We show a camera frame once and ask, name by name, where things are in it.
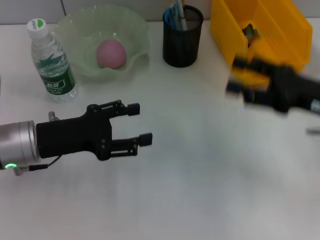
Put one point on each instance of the black mesh pen holder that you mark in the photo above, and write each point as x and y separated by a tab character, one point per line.
181	50

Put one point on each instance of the green glass fruit plate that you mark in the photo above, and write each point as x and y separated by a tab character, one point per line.
75	37

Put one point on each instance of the green plastic wrapper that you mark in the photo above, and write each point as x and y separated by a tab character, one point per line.
250	31

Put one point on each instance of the green label water bottle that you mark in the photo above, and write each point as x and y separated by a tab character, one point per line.
55	72

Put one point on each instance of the clear ballpoint pen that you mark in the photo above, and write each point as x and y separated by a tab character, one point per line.
183	22

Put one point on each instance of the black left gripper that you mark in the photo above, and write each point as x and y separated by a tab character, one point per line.
72	136

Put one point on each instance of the blue scissors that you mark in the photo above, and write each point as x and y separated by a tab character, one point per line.
171	17

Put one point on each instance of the yellow plastic bin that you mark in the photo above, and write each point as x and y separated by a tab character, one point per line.
275	32

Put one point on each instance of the pink peach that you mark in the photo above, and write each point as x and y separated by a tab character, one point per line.
111	53

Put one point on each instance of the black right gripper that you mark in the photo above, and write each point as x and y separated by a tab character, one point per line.
292	90

